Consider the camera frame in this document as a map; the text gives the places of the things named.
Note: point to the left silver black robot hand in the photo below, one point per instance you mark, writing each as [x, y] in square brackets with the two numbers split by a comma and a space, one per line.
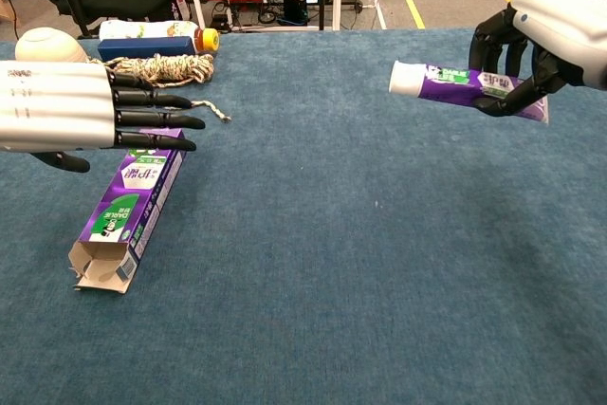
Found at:
[52, 106]

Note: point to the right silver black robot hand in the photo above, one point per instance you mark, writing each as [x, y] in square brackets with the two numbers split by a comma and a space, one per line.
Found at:
[569, 30]

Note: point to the purple toothpaste tube white cap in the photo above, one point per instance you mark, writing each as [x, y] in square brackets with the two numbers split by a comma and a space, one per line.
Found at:
[441, 87]

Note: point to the beige upturned bowl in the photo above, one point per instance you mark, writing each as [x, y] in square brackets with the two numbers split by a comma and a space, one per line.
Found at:
[47, 47]

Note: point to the drink bottle with orange cap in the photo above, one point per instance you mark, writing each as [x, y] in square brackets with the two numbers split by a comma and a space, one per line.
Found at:
[142, 29]

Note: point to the black box device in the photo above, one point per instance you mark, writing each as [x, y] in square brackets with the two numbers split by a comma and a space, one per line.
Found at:
[294, 4]

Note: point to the blue table cloth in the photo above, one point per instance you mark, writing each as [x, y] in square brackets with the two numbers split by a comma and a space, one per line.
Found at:
[303, 291]

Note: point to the dark blue rectangular box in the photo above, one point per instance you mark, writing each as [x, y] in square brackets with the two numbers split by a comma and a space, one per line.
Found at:
[142, 48]

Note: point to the purple toothpaste carton box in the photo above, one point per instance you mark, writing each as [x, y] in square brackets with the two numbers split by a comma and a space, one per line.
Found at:
[133, 187]

